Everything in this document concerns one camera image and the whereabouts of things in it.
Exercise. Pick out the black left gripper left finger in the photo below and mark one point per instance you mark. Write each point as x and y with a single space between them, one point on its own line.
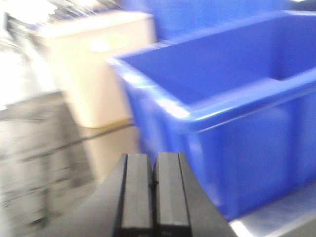
135 210

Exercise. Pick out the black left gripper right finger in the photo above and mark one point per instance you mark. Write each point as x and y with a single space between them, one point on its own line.
172 219

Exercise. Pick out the blue bin top middle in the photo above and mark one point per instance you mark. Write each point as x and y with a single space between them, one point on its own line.
238 99

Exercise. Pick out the beige plastic box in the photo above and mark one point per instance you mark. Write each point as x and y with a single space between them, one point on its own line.
77 53

